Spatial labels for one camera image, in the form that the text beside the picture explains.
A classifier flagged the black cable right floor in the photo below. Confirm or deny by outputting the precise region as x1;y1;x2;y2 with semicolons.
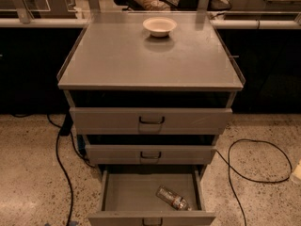
215;137;293;226

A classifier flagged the grey drawer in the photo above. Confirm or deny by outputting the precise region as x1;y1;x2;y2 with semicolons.
86;145;215;165
70;107;232;135
87;169;217;226

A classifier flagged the grey drawer cabinet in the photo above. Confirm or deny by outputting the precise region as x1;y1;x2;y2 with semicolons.
55;10;246;226

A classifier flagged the white paper bowl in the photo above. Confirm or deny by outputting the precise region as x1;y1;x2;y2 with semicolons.
143;17;177;38

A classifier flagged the clear plastic water bottle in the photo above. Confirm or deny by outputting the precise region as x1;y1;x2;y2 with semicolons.
156;186;192;211

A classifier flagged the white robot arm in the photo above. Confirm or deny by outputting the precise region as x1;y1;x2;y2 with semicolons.
290;159;301;185

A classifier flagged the grey top drawer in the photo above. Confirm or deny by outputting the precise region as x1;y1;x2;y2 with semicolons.
70;107;232;135

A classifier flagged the black cable floor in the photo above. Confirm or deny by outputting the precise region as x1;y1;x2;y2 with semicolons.
215;137;293;226
46;114;96;226

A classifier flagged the white horizontal rail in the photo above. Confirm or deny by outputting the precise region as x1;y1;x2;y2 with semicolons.
0;18;301;30

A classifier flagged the black cable left floor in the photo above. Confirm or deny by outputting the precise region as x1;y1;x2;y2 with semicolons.
46;114;96;226

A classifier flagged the grey bottom drawer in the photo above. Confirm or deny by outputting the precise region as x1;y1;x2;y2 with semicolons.
87;169;217;226

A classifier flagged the grey middle drawer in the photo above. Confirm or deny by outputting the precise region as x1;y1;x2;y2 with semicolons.
86;145;215;165

